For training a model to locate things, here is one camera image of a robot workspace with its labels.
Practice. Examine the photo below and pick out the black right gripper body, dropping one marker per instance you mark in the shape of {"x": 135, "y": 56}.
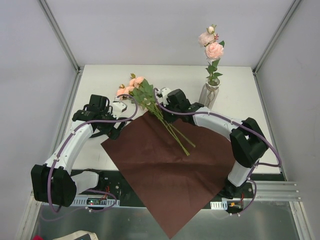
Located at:
{"x": 167, "y": 115}

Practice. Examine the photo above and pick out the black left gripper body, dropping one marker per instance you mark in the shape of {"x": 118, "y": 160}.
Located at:
{"x": 115, "y": 128}

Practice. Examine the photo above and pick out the pink artificial flower bouquet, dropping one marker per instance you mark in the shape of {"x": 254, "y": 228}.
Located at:
{"x": 142, "y": 91}

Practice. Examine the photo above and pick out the light pink rose stem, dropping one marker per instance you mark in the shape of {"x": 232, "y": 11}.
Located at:
{"x": 213, "y": 51}

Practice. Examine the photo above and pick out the red and maroon wrapping paper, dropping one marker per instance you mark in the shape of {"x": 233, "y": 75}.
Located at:
{"x": 173, "y": 179}

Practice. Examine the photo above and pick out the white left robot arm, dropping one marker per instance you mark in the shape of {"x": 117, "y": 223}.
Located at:
{"x": 52, "y": 181}

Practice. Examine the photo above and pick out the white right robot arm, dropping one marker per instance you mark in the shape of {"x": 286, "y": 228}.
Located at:
{"x": 247, "y": 140}

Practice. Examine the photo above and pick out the beige ceramic vase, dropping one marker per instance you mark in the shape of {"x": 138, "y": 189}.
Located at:
{"x": 209, "y": 93}

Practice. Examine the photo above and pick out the red cloth item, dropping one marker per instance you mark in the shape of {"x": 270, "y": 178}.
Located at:
{"x": 37, "y": 237}

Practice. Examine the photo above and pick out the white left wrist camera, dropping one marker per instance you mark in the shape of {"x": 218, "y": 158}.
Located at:
{"x": 119, "y": 107}

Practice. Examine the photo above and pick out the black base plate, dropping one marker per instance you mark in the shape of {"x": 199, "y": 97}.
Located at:
{"x": 113, "y": 182}

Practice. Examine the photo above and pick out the left rear frame post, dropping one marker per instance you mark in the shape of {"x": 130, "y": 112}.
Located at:
{"x": 59, "y": 34}

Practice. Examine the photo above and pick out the frame post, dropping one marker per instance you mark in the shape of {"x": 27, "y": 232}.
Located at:
{"x": 276, "y": 35}
{"x": 59, "y": 34}

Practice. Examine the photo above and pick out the left white cable duct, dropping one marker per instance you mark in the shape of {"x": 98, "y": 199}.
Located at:
{"x": 94, "y": 201}

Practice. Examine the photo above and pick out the white cable duct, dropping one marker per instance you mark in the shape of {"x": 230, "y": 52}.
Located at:
{"x": 226, "y": 205}
{"x": 94, "y": 201}

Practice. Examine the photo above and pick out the right white cable duct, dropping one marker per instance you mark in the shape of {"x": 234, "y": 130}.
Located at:
{"x": 226, "y": 205}

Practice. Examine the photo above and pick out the aluminium frame rail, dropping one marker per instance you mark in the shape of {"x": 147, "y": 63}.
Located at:
{"x": 275, "y": 190}

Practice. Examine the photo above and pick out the right rear frame post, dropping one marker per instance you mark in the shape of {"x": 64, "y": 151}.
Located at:
{"x": 276, "y": 35}

